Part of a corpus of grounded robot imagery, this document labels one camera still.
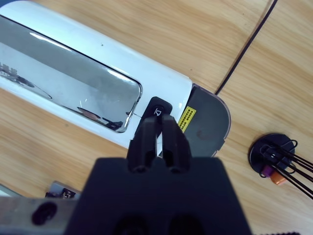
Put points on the purple coffee capsule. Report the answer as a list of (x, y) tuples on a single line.
[(268, 170)]

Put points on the yellow warning sticker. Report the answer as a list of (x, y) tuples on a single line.
[(187, 117)]

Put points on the clear water tank black lid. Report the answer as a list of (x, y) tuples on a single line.
[(207, 117)]

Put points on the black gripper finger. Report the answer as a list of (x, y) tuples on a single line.
[(141, 147), (174, 147)]

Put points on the silver coffee machine lever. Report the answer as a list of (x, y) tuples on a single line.
[(61, 73)]

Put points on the center grey mount plate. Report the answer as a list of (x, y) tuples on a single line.
[(57, 188)]

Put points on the white capsule coffee machine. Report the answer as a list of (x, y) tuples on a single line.
[(85, 36)]

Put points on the orange coffee capsule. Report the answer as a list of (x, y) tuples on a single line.
[(277, 178)]

